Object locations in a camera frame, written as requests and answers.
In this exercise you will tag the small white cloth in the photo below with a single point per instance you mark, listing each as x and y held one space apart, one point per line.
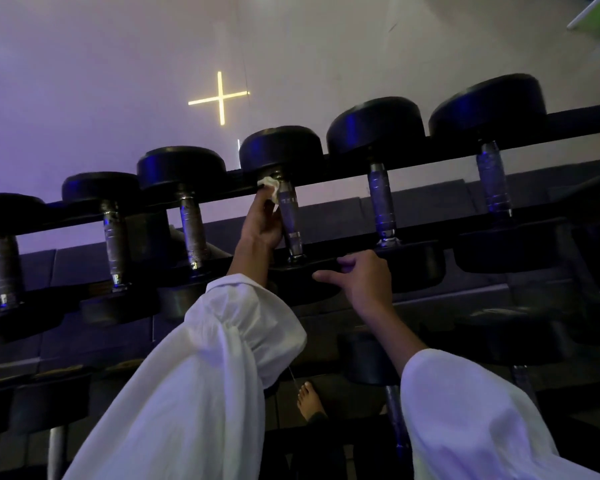
270 185

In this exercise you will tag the person's left fingers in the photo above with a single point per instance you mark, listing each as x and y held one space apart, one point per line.
271 214

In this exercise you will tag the person's right thumb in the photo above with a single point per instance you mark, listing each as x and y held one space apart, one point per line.
330 277

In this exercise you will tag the person's left hand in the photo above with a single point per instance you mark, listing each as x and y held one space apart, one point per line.
260 219

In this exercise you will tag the person's right forearm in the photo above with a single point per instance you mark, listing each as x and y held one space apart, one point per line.
475 419

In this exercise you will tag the black metal dumbbell rack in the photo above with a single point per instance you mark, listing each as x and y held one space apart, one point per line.
570 125

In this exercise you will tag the person's right hand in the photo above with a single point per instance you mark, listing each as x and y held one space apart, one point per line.
370 287

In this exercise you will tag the yellow cross-shaped wall light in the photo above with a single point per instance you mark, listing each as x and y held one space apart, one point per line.
221 97

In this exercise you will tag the person's left forearm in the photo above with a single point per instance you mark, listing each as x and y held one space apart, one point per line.
200 384

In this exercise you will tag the row of black dumbbells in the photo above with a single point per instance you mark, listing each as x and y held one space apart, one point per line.
375 127

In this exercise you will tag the person's bare foot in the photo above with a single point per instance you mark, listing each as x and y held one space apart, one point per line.
310 402

